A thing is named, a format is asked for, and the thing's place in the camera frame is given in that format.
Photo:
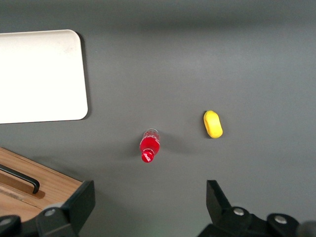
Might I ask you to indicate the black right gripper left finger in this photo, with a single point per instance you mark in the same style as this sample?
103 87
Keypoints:
71 212

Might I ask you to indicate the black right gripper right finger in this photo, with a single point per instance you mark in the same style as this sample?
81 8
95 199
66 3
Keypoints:
222 207

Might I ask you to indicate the red coke bottle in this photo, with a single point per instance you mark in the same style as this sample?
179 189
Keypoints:
149 146

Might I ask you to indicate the white rectangular tray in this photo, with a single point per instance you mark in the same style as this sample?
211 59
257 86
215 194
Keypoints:
39 76

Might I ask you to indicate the wooden box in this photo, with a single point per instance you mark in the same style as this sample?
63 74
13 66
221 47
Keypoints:
27 187

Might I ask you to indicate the yellow toy piece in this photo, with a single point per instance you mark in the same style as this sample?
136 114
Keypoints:
213 124

